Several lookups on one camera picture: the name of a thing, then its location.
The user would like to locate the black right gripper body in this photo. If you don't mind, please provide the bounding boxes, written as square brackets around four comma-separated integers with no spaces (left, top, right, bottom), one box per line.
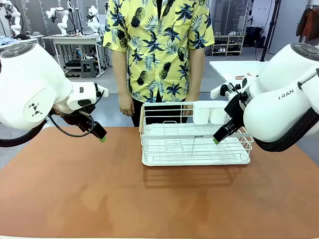
[224,93,247,128]

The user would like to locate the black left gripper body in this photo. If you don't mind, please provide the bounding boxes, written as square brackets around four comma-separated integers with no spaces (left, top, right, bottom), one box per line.
[61,110,97,133]

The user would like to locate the white wire dish rack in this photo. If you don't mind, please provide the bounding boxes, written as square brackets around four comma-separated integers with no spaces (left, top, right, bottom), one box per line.
[139,100,255,167]

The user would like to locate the person's right forearm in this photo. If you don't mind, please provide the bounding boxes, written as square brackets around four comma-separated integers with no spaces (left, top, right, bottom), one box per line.
[111,49,131,95]

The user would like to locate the person's left forearm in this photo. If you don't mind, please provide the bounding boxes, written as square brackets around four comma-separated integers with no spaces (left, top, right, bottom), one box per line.
[188,46,206,97]

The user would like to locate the person's right hand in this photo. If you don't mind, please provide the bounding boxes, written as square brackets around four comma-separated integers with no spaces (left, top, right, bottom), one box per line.
[118,92,136,117]

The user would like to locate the person's left hand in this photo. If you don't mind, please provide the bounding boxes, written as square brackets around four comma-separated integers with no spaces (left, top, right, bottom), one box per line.
[182,94,200,116]

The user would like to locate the white utensil cup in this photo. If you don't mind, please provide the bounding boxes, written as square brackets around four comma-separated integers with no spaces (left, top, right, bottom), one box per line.
[208,106,230,125]
[192,101,210,125]

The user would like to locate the white rounded side table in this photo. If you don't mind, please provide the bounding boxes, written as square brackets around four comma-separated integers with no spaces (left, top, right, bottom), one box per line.
[209,60,269,83]

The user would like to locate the white plastic drain tray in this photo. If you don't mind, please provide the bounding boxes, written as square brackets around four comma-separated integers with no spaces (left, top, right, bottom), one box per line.
[142,148,251,167]

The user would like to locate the grey plastic stool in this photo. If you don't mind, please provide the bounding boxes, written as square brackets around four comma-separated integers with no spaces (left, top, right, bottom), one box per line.
[80,58,98,79]

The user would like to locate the white shoe rack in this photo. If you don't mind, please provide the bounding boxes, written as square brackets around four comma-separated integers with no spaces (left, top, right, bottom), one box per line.
[204,34,246,57]

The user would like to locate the black trousers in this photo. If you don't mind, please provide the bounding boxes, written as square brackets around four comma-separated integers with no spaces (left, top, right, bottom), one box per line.
[130,96,189,127]

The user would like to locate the black bag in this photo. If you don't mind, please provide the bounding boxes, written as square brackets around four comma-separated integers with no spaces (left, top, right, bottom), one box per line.
[245,25,266,48]

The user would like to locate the white background work table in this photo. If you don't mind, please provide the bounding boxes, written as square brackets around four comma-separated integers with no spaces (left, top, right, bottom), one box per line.
[43,34,104,76]

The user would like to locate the black tripod pole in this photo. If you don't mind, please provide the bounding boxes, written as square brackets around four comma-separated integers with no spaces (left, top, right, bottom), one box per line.
[260,0,283,62]

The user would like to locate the white table with blue cloth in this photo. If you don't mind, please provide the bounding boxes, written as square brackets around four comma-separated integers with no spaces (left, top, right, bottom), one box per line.
[0,34,45,50]

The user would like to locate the person in pineapple shirt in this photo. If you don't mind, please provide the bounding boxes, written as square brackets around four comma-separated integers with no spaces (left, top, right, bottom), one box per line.
[103,0,215,104]

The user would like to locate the black light stand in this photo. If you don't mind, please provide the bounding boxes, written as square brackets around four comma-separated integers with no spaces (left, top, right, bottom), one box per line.
[66,0,84,36]

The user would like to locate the light blue cloth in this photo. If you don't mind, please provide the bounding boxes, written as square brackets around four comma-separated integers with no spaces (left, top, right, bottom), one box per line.
[0,34,16,46]

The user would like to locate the clothes rack with garments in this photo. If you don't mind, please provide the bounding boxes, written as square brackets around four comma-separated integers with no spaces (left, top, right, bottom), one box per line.
[296,4,319,43]

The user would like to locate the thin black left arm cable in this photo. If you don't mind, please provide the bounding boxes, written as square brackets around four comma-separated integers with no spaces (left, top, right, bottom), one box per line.
[48,89,106,138]

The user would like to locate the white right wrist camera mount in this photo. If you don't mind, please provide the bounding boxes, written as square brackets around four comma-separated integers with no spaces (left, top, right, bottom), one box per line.
[210,83,242,101]

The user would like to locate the black right arm cable sleeve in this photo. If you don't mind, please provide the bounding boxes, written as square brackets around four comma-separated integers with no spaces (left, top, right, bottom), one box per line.
[252,106,319,153]

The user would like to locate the black arm cable sleeve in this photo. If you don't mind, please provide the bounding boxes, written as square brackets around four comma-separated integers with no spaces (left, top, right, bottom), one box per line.
[0,119,48,148]
[252,106,319,153]

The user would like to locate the black left arm cable sleeve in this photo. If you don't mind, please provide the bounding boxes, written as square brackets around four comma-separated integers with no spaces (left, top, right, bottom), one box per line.
[0,119,48,148]

